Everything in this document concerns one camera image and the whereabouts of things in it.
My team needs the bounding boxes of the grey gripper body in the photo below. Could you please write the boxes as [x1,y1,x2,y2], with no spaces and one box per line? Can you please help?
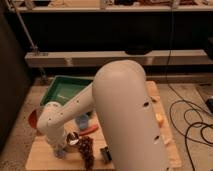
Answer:
[51,132,80,159]

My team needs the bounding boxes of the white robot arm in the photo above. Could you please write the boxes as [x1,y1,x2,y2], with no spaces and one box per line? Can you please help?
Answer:
[37,60,170,171]

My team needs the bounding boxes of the wooden board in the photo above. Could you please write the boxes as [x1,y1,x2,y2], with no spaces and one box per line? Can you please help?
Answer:
[25,80,183,171]

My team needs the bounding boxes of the blue plastic cup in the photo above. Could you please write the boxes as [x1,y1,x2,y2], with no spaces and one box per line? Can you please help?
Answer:
[75,114,89,130]

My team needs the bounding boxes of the red carrot toy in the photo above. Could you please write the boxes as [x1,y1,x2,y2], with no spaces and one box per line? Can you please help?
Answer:
[79,124,99,136]

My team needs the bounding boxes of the red bowl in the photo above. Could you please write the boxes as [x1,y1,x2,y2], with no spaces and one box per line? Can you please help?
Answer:
[28,107,43,129]

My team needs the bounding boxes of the small metal can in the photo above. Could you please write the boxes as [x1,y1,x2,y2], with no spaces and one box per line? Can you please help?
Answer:
[100,147,112,163]

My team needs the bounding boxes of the green plastic tray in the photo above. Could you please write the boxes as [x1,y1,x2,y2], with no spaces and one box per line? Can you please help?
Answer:
[40,75,92,106]

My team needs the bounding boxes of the metal diagonal pole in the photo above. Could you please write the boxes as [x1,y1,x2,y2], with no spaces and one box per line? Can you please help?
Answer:
[10,0,48,85]

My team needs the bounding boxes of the white metal shelf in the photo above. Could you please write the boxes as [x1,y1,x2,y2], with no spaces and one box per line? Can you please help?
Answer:
[25,49,213,68]

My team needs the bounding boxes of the yellow food toy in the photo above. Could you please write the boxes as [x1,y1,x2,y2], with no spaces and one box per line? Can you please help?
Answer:
[156,113,164,125]

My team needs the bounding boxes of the black floor cable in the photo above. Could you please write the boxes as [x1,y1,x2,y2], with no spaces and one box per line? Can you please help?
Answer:
[165,6,213,171]

